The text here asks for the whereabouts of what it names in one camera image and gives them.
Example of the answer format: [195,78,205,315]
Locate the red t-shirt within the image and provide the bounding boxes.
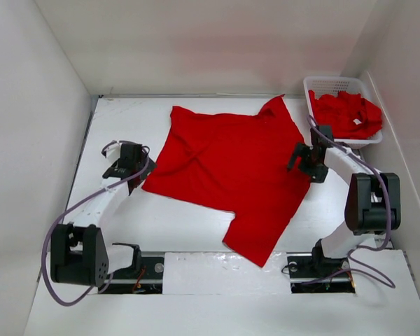
[143,96,310,267]

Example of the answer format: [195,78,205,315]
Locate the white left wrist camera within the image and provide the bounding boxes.
[101,140,123,164]

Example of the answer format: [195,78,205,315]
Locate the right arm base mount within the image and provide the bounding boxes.
[281,253,356,294]

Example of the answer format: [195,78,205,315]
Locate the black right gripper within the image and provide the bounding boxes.
[287,141,329,183]

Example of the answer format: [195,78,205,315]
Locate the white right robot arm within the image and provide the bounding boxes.
[288,125,401,276]

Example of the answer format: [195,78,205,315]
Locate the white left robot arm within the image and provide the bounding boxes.
[50,141,155,287]

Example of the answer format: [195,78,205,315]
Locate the red t-shirts in basket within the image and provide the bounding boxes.
[308,90,382,140]

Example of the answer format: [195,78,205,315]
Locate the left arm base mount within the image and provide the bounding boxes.
[98,243,165,295]

